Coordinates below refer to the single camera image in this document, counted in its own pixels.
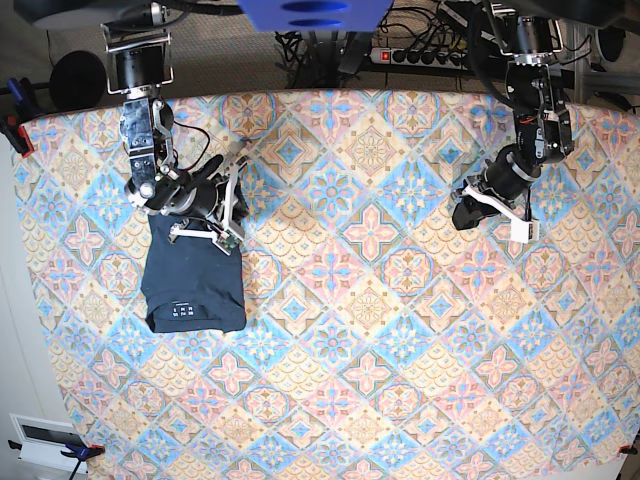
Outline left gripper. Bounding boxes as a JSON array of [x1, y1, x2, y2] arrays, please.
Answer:
[[452, 196, 500, 231]]

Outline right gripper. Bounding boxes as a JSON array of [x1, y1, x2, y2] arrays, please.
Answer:
[[192, 184, 248, 238]]

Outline dark navy t-shirt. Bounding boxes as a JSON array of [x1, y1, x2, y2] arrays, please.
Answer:
[[141, 215, 247, 333]]

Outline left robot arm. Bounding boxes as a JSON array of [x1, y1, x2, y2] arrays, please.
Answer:
[[452, 1, 639, 243]]

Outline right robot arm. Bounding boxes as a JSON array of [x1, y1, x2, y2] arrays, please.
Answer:
[[14, 1, 248, 253]]

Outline patterned colourful tablecloth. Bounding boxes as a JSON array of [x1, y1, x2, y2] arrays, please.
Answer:
[[12, 91, 639, 479]]

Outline white power strip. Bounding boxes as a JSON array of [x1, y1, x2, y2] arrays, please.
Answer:
[[369, 47, 465, 68]]

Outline black round stool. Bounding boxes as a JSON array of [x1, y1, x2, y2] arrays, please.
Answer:
[[49, 50, 107, 112]]

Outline upper left table clamp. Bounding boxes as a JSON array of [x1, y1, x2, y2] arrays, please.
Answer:
[[1, 77, 35, 158]]

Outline table clamp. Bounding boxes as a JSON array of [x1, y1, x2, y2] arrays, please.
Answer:
[[7, 440, 105, 479], [1, 77, 35, 158]]

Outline lower left table clamp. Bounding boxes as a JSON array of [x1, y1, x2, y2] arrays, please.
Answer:
[[7, 440, 105, 479]]

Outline lower right orange clamp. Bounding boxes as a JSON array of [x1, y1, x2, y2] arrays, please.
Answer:
[[618, 445, 639, 456]]

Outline aluminium frame post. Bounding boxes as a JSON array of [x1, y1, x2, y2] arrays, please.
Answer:
[[566, 23, 639, 113]]

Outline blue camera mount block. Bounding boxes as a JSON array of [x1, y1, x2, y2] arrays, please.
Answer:
[[238, 0, 392, 32]]

